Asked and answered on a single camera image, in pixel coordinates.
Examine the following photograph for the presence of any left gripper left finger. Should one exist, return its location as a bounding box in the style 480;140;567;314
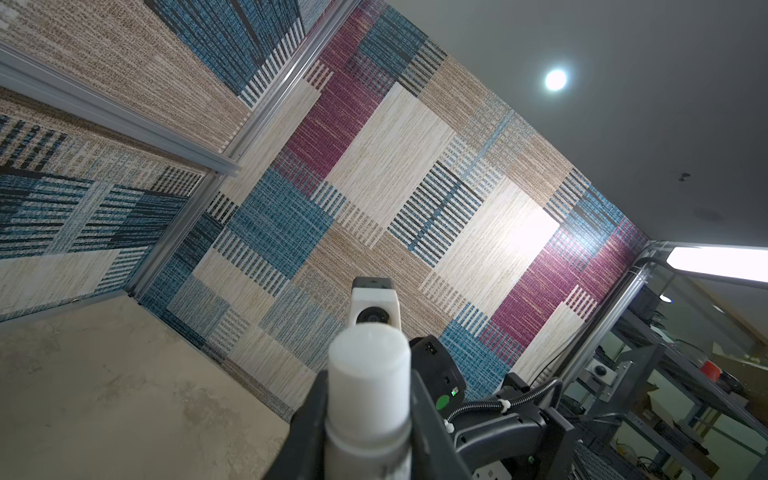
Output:
263;371;328;479

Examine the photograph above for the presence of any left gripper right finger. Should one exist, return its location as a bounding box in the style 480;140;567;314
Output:
410;370;471;480

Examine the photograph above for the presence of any white glue stick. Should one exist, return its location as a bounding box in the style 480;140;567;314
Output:
324;323;412;480

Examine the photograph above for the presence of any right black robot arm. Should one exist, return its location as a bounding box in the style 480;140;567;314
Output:
409;335;577;479

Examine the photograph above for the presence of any grey metal storage rack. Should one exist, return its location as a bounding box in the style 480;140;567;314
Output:
560;276;767;479

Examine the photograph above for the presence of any rectangular ceiling light panel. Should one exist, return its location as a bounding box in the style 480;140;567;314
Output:
667;246;767;283

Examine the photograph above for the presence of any round ceiling light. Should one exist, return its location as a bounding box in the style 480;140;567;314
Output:
544;68;569;92

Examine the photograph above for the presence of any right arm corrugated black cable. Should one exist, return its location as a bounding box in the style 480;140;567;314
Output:
446;377;565;424

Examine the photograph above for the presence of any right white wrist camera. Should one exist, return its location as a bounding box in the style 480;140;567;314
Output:
346;277;402;330

